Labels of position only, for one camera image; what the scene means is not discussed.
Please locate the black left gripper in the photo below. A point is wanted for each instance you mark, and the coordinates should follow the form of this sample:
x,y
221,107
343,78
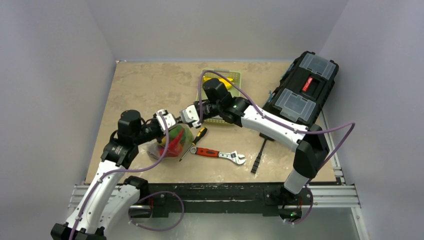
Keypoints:
x,y
159,139

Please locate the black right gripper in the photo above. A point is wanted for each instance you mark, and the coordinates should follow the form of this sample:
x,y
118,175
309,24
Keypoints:
x,y
204,112

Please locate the green bell pepper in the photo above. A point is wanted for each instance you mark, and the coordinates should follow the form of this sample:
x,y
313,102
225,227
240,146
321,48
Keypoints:
x,y
181,133

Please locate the red chili pepper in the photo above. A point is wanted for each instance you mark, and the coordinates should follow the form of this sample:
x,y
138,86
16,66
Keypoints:
x,y
174,149

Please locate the clear dotted zip top bag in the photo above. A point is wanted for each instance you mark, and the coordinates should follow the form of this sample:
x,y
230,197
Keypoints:
x,y
155,150

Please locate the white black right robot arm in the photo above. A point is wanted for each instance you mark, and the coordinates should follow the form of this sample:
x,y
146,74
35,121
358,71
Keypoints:
x,y
308,143

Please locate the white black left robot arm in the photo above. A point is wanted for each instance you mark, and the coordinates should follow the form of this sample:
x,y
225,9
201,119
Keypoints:
x,y
106,175

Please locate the yellow banana bunch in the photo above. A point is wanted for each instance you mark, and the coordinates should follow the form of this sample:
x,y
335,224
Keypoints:
x,y
228,82

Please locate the light green plastic basket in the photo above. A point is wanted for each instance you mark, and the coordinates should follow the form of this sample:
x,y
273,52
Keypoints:
x,y
233,76

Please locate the yellow black screwdriver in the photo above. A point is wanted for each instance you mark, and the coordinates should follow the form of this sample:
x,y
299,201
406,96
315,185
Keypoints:
x,y
201,133

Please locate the black hammer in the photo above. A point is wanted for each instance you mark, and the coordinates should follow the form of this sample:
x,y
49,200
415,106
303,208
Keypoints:
x,y
259,155

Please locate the black plastic toolbox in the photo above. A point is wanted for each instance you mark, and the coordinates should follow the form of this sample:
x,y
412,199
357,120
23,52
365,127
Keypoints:
x,y
303,89

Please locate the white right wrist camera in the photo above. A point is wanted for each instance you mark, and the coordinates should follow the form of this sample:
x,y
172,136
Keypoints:
x,y
190,116

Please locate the red handled adjustable wrench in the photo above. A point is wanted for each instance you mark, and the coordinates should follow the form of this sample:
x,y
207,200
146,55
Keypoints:
x,y
235,157

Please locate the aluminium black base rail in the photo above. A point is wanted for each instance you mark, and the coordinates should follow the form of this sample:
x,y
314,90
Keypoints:
x,y
160,199

